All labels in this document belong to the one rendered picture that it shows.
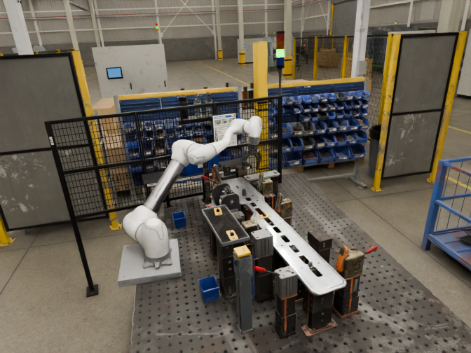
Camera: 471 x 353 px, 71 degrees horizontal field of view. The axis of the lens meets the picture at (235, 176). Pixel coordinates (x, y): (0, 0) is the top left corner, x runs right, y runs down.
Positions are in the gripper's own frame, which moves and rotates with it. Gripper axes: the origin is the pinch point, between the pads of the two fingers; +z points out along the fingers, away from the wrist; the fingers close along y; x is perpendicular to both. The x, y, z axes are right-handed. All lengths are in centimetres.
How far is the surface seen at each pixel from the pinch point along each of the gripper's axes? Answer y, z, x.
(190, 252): 60, 51, 26
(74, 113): 111, -21, -168
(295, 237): 26, 16, 89
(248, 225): 48, 12, 75
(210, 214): 67, 7, 65
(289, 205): 7, 9, 60
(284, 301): 53, 31, 116
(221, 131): 9.1, -24.2, -37.4
